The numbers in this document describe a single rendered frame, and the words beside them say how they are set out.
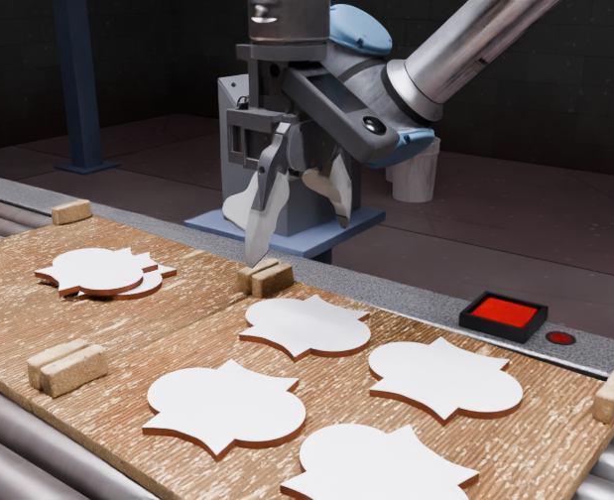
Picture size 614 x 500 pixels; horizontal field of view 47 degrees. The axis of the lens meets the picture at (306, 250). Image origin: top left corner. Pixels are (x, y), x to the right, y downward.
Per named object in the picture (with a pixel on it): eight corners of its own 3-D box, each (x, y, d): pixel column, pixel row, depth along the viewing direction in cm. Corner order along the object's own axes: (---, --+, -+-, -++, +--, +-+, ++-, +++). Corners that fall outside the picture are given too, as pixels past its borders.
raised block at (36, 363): (83, 359, 69) (79, 334, 68) (94, 366, 67) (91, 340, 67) (26, 385, 64) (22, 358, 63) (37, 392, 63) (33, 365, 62)
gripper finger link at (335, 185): (324, 199, 81) (293, 142, 74) (367, 209, 77) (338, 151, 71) (310, 219, 80) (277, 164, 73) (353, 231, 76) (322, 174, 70)
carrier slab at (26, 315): (92, 222, 113) (91, 212, 112) (287, 289, 88) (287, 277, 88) (-150, 292, 87) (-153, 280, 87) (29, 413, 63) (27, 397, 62)
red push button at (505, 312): (488, 307, 85) (489, 296, 84) (538, 319, 81) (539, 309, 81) (467, 325, 80) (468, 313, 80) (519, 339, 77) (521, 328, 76)
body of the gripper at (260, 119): (277, 155, 76) (276, 38, 71) (341, 168, 70) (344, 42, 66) (225, 169, 70) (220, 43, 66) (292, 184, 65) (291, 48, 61)
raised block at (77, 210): (85, 214, 111) (83, 197, 110) (92, 217, 110) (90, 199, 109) (52, 224, 107) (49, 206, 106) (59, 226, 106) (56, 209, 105)
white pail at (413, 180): (380, 198, 444) (383, 140, 431) (401, 187, 468) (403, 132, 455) (425, 206, 429) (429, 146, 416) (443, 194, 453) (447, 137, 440)
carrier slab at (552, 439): (289, 290, 88) (289, 278, 88) (634, 407, 64) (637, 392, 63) (32, 414, 63) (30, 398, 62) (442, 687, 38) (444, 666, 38)
